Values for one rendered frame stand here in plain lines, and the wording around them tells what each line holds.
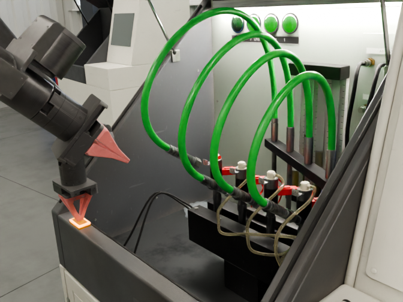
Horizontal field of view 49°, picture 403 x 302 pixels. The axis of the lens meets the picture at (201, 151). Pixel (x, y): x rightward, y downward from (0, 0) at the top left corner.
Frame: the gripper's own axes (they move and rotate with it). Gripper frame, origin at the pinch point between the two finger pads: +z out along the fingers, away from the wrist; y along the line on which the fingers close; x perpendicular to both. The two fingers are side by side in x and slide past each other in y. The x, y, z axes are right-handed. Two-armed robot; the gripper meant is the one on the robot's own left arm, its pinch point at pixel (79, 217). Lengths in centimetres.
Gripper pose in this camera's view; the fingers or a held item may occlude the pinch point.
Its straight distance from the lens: 108.1
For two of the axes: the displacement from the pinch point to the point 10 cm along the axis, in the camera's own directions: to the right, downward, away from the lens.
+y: -6.6, -2.1, 7.2
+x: -7.5, 2.4, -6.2
